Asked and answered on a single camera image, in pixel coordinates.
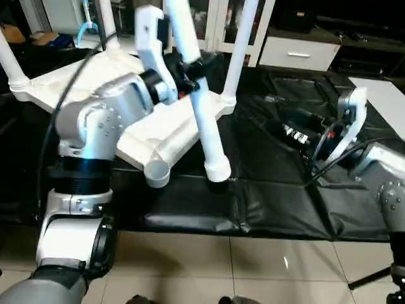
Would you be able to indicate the white flat board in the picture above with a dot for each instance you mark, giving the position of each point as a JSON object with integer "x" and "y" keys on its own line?
{"x": 383, "y": 101}

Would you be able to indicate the white glass-door cabinet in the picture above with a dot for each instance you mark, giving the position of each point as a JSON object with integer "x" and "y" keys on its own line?
{"x": 215, "y": 25}

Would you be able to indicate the black stand leg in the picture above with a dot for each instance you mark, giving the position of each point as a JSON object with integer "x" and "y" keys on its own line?
{"x": 380, "y": 278}

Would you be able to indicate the black work mat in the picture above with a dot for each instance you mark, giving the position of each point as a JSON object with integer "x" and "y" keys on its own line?
{"x": 285, "y": 202}

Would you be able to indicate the white drawer unit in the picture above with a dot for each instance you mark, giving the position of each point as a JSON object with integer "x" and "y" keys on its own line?
{"x": 297, "y": 54}

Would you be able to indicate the blue plastic tool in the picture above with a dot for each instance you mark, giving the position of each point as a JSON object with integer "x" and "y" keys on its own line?
{"x": 88, "y": 28}

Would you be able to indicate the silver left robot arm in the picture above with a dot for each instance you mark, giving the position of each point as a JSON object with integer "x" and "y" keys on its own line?
{"x": 95, "y": 126}

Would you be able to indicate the brown cardboard box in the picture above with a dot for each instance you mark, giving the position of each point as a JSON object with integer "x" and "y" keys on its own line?
{"x": 54, "y": 39}

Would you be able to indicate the white plastic table top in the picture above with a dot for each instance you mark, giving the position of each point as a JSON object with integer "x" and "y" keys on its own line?
{"x": 126, "y": 139}

